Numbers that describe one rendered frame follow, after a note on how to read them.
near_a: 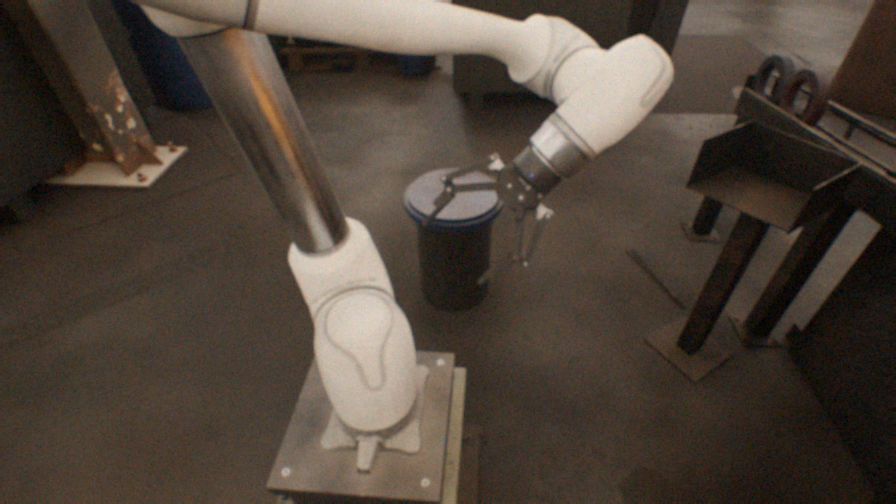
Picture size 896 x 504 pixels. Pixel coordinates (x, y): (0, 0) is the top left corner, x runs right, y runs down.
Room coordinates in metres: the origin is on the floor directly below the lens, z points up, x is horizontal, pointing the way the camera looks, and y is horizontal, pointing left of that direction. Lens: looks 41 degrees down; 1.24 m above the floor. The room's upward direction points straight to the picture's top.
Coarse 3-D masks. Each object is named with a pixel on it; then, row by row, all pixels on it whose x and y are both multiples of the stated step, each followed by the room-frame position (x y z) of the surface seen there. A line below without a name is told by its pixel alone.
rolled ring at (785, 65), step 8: (776, 56) 1.56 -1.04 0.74; (784, 56) 1.54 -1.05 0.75; (768, 64) 1.58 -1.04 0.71; (776, 64) 1.54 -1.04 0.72; (784, 64) 1.50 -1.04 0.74; (792, 64) 1.50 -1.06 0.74; (760, 72) 1.61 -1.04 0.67; (768, 72) 1.60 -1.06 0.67; (784, 72) 1.48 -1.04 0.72; (792, 72) 1.48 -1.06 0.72; (760, 80) 1.60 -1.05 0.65; (784, 80) 1.46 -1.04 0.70; (752, 88) 1.62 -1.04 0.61; (760, 88) 1.59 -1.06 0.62; (776, 96) 1.46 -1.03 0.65; (776, 104) 1.46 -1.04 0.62
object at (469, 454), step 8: (464, 424) 0.66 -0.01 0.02; (464, 432) 0.63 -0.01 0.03; (472, 432) 0.63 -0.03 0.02; (464, 440) 0.61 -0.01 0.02; (472, 440) 0.61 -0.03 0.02; (464, 448) 0.59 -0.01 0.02; (472, 448) 0.59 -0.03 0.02; (464, 456) 0.57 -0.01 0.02; (472, 456) 0.57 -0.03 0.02; (464, 464) 0.54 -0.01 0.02; (472, 464) 0.54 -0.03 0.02; (464, 472) 0.52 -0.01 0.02; (472, 472) 0.52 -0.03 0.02; (464, 480) 0.50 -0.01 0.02; (472, 480) 0.50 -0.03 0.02; (464, 488) 0.48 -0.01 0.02; (472, 488) 0.48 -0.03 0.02; (464, 496) 0.46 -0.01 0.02; (472, 496) 0.46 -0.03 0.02
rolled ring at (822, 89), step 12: (804, 72) 1.39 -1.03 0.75; (816, 72) 1.34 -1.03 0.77; (792, 84) 1.42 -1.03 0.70; (816, 84) 1.31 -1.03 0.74; (828, 84) 1.30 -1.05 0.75; (780, 96) 1.44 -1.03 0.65; (792, 96) 1.42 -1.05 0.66; (816, 96) 1.29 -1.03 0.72; (828, 96) 1.28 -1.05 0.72; (780, 108) 1.42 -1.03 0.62; (792, 108) 1.40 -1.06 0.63; (816, 108) 1.27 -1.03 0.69; (804, 120) 1.29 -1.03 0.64; (816, 120) 1.27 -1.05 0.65
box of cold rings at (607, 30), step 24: (456, 0) 2.82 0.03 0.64; (480, 0) 2.82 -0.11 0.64; (504, 0) 2.83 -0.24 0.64; (528, 0) 2.83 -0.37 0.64; (552, 0) 2.83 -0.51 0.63; (576, 0) 2.83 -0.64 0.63; (600, 0) 2.84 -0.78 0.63; (624, 0) 2.84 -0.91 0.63; (576, 24) 2.83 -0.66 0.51; (600, 24) 2.84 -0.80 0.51; (624, 24) 2.84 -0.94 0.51; (600, 48) 2.84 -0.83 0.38; (456, 72) 2.82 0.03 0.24; (480, 72) 2.82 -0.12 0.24; (504, 72) 2.83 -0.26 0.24; (480, 96) 2.83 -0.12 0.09
